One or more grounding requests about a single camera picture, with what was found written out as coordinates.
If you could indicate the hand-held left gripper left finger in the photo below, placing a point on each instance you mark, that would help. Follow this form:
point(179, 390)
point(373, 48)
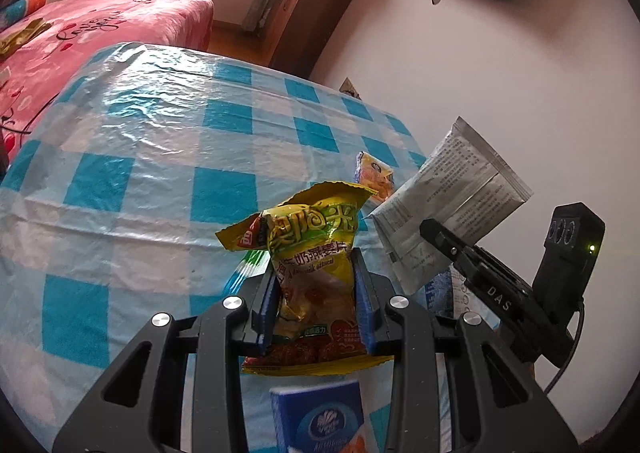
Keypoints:
point(267, 303)

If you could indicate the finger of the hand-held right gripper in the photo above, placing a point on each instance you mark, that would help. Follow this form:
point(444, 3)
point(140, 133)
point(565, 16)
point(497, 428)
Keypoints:
point(445, 243)

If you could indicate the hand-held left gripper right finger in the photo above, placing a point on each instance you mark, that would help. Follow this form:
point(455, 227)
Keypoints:
point(365, 303)

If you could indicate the silver foil bag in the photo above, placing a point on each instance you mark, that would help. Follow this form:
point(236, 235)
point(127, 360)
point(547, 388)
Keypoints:
point(450, 183)

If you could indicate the yellow snack bag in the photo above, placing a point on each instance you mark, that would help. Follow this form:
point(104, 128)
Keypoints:
point(312, 253)

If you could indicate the yellow tissue packet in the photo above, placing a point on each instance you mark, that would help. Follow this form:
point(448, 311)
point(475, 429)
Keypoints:
point(372, 178)

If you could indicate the blue bear print tissue packet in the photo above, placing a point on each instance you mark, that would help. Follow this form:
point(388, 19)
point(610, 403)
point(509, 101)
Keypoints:
point(315, 413)

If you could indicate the wooden cabinet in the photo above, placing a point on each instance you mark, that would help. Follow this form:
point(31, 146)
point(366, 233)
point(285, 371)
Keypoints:
point(315, 18)

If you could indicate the bed with pink blanket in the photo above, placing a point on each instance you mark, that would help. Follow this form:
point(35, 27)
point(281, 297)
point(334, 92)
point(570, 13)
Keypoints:
point(125, 18)

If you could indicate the gold cloth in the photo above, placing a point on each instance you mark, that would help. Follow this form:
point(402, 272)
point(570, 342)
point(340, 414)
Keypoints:
point(22, 35)

